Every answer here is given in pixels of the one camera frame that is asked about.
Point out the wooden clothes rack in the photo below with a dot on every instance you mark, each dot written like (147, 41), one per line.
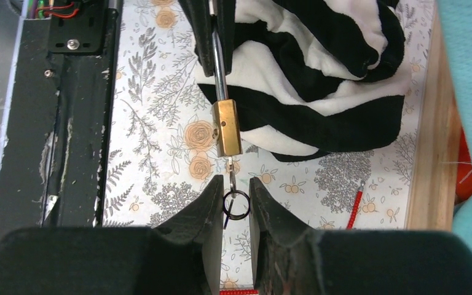
(432, 193)

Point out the small silver keys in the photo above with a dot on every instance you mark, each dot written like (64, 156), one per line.
(230, 196)

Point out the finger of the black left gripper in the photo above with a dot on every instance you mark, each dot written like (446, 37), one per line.
(199, 16)
(224, 11)

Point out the brass padlock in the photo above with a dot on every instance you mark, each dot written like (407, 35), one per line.
(224, 110)

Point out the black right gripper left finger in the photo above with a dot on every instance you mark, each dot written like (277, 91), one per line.
(180, 256)

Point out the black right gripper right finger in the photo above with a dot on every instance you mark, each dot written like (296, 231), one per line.
(290, 257)

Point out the black white striped plush cloth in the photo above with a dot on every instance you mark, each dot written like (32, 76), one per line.
(312, 78)

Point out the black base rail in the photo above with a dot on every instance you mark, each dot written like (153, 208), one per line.
(57, 119)

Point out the orange shirt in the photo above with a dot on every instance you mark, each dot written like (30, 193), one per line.
(463, 189)

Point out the red cable lock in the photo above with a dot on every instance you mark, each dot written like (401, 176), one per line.
(350, 224)

